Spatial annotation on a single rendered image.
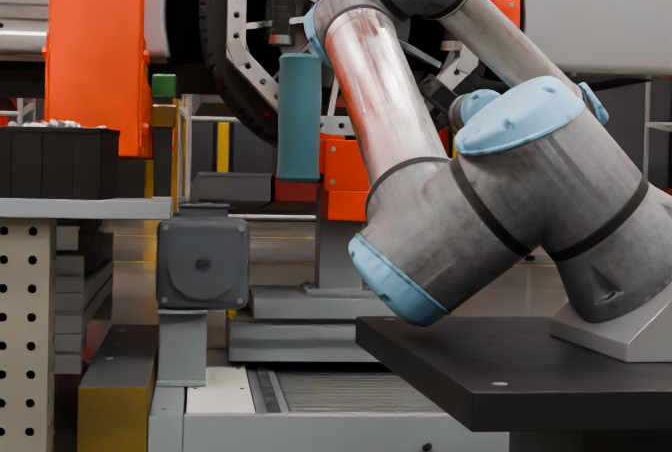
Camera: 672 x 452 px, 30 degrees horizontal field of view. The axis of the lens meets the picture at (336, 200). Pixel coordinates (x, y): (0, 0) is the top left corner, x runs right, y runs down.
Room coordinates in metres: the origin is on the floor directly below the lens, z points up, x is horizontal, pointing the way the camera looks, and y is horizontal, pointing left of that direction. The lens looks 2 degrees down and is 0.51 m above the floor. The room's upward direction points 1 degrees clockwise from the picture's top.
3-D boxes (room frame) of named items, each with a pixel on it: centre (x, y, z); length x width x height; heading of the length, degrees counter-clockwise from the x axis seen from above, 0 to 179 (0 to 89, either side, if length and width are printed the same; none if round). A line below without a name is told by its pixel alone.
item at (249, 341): (2.87, -0.01, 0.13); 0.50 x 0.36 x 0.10; 96
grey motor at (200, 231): (2.60, 0.27, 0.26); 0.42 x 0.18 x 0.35; 6
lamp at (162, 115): (2.10, 0.29, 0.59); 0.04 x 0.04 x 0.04; 6
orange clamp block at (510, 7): (2.75, -0.34, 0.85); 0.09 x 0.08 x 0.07; 96
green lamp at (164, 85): (2.10, 0.29, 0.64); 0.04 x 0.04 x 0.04; 6
